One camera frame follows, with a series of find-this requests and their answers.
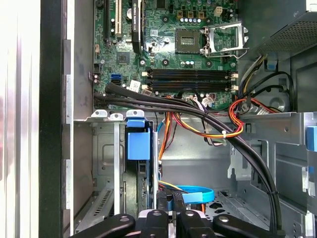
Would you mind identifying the orange red power wire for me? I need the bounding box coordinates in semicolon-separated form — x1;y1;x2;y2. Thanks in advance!
158;180;189;194

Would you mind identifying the green motherboard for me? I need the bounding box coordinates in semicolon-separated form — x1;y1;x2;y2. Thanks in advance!
93;0;240;112

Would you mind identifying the blue data port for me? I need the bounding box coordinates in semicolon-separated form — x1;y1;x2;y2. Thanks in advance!
110;73;122;87

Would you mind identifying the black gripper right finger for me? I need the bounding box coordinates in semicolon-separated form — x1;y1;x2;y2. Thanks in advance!
172;192;275;238

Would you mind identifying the CPU socket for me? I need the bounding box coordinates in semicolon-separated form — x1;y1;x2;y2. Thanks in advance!
174;28;201;55

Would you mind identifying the metal disk bay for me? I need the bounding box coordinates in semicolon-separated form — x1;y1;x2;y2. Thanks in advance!
73;109;159;238

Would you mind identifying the black PC case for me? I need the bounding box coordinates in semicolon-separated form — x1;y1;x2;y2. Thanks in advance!
38;0;317;238

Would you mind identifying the white expansion slot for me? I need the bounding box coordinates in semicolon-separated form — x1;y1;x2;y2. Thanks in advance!
114;0;123;36

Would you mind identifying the black expansion slot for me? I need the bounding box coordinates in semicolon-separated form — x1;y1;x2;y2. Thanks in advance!
103;0;111;48

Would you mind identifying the black cable bundle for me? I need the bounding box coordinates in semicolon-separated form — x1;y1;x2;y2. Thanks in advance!
93;82;286;238

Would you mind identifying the blue data wire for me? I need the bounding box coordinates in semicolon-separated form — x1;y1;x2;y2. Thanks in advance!
173;184;214;205

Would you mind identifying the blue drive latch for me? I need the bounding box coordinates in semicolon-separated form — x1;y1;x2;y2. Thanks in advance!
306;125;317;151

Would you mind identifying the black RAM slot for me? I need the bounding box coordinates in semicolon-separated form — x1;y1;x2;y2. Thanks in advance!
146;86;239;93
141;81;239;87
141;68;239;75
146;74;239;81

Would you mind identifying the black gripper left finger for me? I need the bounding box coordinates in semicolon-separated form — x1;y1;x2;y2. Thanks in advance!
83;192;169;238

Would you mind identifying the hard disk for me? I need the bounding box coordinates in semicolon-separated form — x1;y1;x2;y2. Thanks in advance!
123;116;159;219

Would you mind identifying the metal optical drive cage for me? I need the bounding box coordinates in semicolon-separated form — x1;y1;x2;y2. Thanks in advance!
227;111;317;219

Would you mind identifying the yellow black power cable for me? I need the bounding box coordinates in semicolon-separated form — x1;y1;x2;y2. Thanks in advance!
238;54;268;100

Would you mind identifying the wire locking lever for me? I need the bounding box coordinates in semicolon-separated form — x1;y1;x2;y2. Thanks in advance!
204;47;250;60

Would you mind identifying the metal socket cover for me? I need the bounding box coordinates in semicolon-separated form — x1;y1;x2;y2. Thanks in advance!
205;21;249;56

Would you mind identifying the orange yellow wire bundle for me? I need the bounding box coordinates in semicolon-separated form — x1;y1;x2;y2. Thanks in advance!
158;98;280;162

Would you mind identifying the grey power supply unit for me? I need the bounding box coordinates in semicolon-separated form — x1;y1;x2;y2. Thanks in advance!
237;0;317;61

